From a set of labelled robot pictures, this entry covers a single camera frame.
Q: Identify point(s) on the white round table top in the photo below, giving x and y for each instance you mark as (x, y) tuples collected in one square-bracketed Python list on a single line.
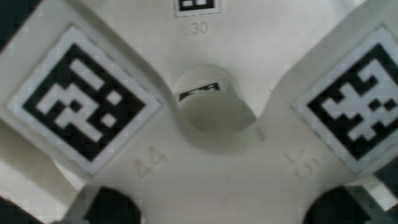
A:
[(259, 40)]

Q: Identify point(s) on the white cross-shaped table base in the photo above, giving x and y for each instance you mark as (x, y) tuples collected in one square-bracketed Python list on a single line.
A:
[(206, 173)]

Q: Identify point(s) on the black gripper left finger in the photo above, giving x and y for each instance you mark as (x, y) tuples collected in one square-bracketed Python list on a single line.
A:
[(101, 207)]

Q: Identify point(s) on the white cylindrical table leg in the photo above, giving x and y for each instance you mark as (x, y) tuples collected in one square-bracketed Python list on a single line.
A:
[(208, 97)]

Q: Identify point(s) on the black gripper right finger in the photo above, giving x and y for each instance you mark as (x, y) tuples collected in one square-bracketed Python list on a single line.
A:
[(345, 207)]

